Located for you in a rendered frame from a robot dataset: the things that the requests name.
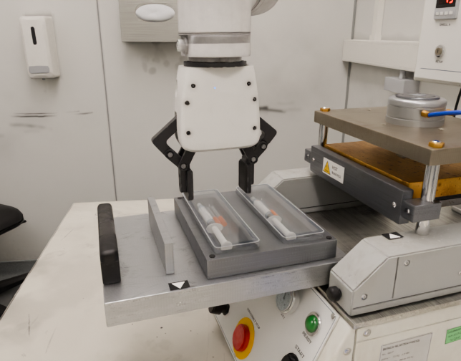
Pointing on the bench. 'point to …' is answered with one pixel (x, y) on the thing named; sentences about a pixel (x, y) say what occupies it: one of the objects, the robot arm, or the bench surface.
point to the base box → (405, 338)
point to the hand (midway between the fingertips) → (217, 183)
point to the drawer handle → (108, 245)
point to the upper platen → (410, 171)
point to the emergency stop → (240, 337)
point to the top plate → (407, 127)
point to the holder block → (222, 269)
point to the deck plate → (348, 235)
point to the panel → (280, 327)
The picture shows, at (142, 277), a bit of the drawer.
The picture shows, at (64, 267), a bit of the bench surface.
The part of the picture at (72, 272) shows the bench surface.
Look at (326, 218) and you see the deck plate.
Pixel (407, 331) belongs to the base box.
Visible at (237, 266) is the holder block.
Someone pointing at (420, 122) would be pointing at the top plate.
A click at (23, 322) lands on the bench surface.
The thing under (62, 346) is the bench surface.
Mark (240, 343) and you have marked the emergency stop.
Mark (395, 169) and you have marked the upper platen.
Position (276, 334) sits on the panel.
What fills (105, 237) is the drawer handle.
